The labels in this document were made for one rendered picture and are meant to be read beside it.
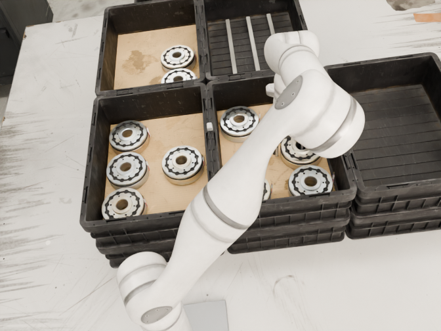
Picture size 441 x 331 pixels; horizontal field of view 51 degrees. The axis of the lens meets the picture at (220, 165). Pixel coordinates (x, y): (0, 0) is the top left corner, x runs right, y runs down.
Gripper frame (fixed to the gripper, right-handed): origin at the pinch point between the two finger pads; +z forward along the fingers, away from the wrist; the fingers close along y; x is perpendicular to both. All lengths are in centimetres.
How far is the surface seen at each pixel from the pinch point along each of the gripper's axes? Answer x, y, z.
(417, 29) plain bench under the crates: 57, 54, 15
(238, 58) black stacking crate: 38.6, -9.0, 2.6
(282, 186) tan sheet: -9.3, -2.9, 2.3
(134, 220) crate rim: -19.2, -36.7, -6.2
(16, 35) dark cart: 124, -114, 44
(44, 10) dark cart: 174, -115, 64
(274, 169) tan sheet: -4.0, -4.1, 2.3
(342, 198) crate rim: -20.0, 8.0, -6.9
